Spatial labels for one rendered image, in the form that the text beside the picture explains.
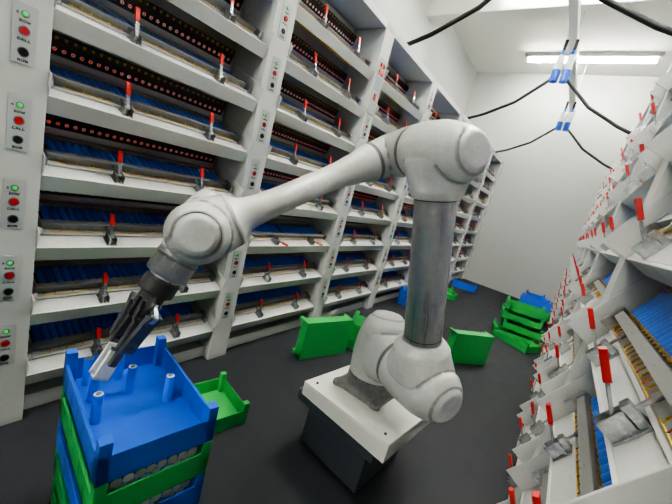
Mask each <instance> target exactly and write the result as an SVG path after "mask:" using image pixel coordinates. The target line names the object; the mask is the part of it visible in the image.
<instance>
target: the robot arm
mask: <svg viewBox="0 0 672 504"><path fill-rule="evenodd" d="M489 157H490V143H489V140H488V138H487V136H486V134H485V133H484V132H483V131H482V130H481V129H480V128H478V127H477V126H475V125H473V124H470V123H467V122H464V121H458V120H452V119H441V120H431V121H424V122H421V123H418V124H414V125H410V126H406V127H404V128H401V129H398V130H396V131H393V132H391V133H388V134H385V135H383V136H380V137H378V138H376V139H374V140H372V141H370V142H368V143H366V144H364V145H362V146H361V147H359V148H358V149H356V150H355V151H353V152H352V153H350V154H348V155H347V156H345V157H343V158H342V159H340V160H338V161H336V162H334V163H332V164H330V165H328V166H326V167H323V168H321V169H319V170H316V171H314V172H311V173H309V174H306V175H304V176H301V177H299V178H297V179H294V180H292V181H289V182H287V183H284V184H282V185H279V186H277V187H274V188H272V189H269V190H266V191H263V192H260V193H257V194H254V195H250V196H246V197H241V198H234V197H231V196H228V195H226V194H224V193H220V194H219V193H217V192H215V191H213V190H211V189H207V188H203V189H201V190H199V191H198V192H196V193H195V194H194V195H192V196H191V197H190V198H189V199H188V200H187V201H186V202H185V203H184V204H182V205H180V206H178V207H176V208H175V209H174V210H172V211H171V213H170V214H169V215H168V216H167V218H166V220H165V223H164V226H163V240H162V242H161V244H160V245H159V246H158V247H157V250H156V251H155V252H154V254H153V255H152V257H151V258H150V260H149V261H148V263H147V267H148V268H149V269H150V270H147V271H146V272H145V273H144V275H143V276H142V278H141V279H140V281H139V282H138V285H139V287H140V288H141V290H140V291H139V292H138V293H136V292H133V291H132V292H131V293H130V294H129V297H128V300H127V302H126V304H125V305H124V307H123V309H122V310H121V312H120V314H119V315H118V317H117V319H116V321H115V322H114V324H113V326H112V327H111V329H110V331H109V334H110V335H111V337H110V338H109V341H110V342H108V344H107V345H106V347H105V348H104V350H103V351H102V352H101V354H100V355H99V357H98V358H97V360H96V361H95V363H94V364H93V365H92V367H91V368H90V370H89V373H92V372H95V371H96V372H95V373H94V375H93V376H92V380H98V381H105V382H107V381H108V379H109V378H110V376H111V375H112V373H113V372H114V370H115V369H116V367H117V366H118V364H119V363H120V361H121V360H122V358H123V357H124V355H125V354H128V355H133V354H134V352H135V351H136V350H137V349H138V347H139V346H140V345H141V344H142V342H143V341H144V340H145V339H146V337H147V336H148V335H149V334H150V332H151V331H152V330H153V329H154V327H156V326H157V325H158V324H159V323H160V322H161V321H162V318H161V317H158V311H159V310H160V309H161V307H162V304H163V302H164V301H167V300H168V301H169V300H172V299H173V297H174V296H175V294H176V293H177V291H178V290H179V288H180V285H186V284H187V282H188V281H189V279H190V278H191V276H192V275H193V273H194V272H195V270H196V269H197V268H198V266H199V265H203V264H208V263H211V262H213V261H215V260H217V259H219V258H223V257H224V256H226V255H227V254H229V253H230V252H232V251H233V250H235V249H237V248H238V247H240V246H242V245H243V244H245V243H246V240H247V237H248V235H249V234H250V232H251V231H252V230H253V229H255V228H256V227H258V226H259V225H261V224H263V223H265V222H267V221H269V220H271V219H273V218H275V217H277V216H279V215H281V214H283V213H285V212H287V211H290V210H292V209H294V208H296V207H298V206H301V205H303V204H305V203H307V202H309V201H311V200H314V199H316V198H318V197H320V196H322V195H325V194H327V193H329V192H332V191H334V190H337V189H340V188H344V187H347V186H351V185H356V184H361V183H366V182H372V181H377V180H380V179H383V178H387V177H391V176H393V177H406V179H407V183H408V186H409V192H410V194H411V196H412V198H414V211H413V224H412V237H411V249H410V262H409V275H408V287H407V300H406V313H405V320H404V319H403V318H402V316H401V315H399V314H397V313H394V312H391V311H386V310H376V311H374V312H373V313H371V314H370V315H369V316H368V317H367V318H366V319H365V321H364V322H363V324H362V326H361V328H360V330H359V332H358V335H357V338H356V342H355V345H354V349H353V353H352V358H351V364H350V367H349V370H348V373H346V374H344V375H342V376H339V377H335V378H334V379H333V384H334V385H336V386H338V387H340V388H342V389H344V390H345V391H347V392H348V393H350V394H351V395H353V396H354V397H356V398H357V399H359V400H360V401H362V402H363V403H365V404H366V405H367V406H368V407H369V408H370V409H371V410H373V411H376V412H378V411H380V409H381V407H382V406H384V405H385V404H386V403H388V402H389V401H391V400H392V399H393V398H395V399H396V400H397V401H398V402H399V403H400V404H401V405H402V406H403V407H404V408H405V409H406V410H407V411H409V412H410V413H411V414H413V415H414V416H416V417H418V418H420V419H422V420H425V421H428V422H431V423H433V422H437V423H443V422H446V421H448V420H450V419H452V418H453V417H454V416H455V415H456V414H457V412H458V411H459V409H460V407H461V405H462V400H463V390H462V385H461V382H460V379H459V377H458V376H457V375H456V374H455V369H454V365H453V360H452V356H451V349H450V347H449V345H448V344H447V342H446V341H445V340H444V338H443V337H442V335H443V326H444V317H445V308H446V299H447V290H448V282H449V273H450V264H451V255H452V246H453V237H454V228H455V219H456V211H457V202H458V201H460V200H461V199H462V198H463V196H464V195H465V193H466V190H467V188H468V186H469V184H470V182H471V181H473V180H474V179H476V178H477V177H478V176H479V175H480V174H481V173H482V172H483V171H484V170H485V168H486V166H487V164H488V161H489Z"/></svg>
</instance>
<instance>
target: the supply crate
mask: <svg viewBox="0 0 672 504"><path fill-rule="evenodd" d="M166 342H167V338H166V336H165V335H160V336H156V342H155V345H151V346H145V347H140V348H138V349H137V350H136V351H135V352H134V354H133V355H128V354H125V361H124V368H123V375H122V378H121V379H114V378H113V374H114V372H113V373H112V375H111V376H110V378H109V379H108V381H107V382H105V381H100V384H99V391H103V392H104V401H103V409H102V416H101V422H100V423H99V424H97V425H90V423H89V421H90V413H91V405H92V403H88V402H87V394H88V386H82V385H81V382H82V374H83V365H84V358H85V357H80V358H78V356H79V352H78V349H77V348H75V349H68V350H66V352H65V361H64V371H63V381H62V383H63V386H64V389H65V393H66V396H67V399H68V403H69V406H70V410H71V413H72V416H73V420H74V423H75V426H76V430H77V433H78V436H79V440H80V443H81V446H82V450H83V453H84V456H85V460H86V463H87V466H88V470H89V473H90V476H91V480H92V483H93V486H94V488H97V487H99V486H102V485H104V484H106V483H109V482H111V481H114V480H116V479H118V478H121V477H123V476H126V475H128V474H131V473H133V472H135V471H138V470H140V469H143V468H145V467H148V466H150V465H152V464H155V463H157V462H160V461H162V460H164V459H167V458H169V457H172V456H174V455H177V454H179V453H181V452H184V451H186V450H189V449H191V448H194V447H196V446H198V445H201V444H203V443H206V442H208V441H210V440H212V439H213V434H214V429H215V425H216V420H217V415H218V410H219V405H218V404H217V403H216V402H215V401H212V402H209V403H207V402H206V400H205V399H204V398H203V396H202V395H201V394H200V392H199V391H198V390H197V388H196V387H195V386H194V384H193V383H192V382H191V380H190V379H189V377H188V376H187V375H186V373H185V372H184V371H183V369H182V368H181V367H180V365H179V364H178V363H177V361H176V360H175V359H174V357H173V356H172V354H171V353H170V352H169V350H168V349H167V348H166ZM131 364H136V365H138V368H137V375H136V381H135V388H134V392H133V393H130V394H127V393H125V385H126V378H127V371H128V366H129V365H131ZM168 373H174V374H175V379H174V385H173V390H172V396H171V400H170V401H169V402H166V403H165V402H163V401H162V396H163V390H164V384H165V378H166V375H167V374H168Z"/></svg>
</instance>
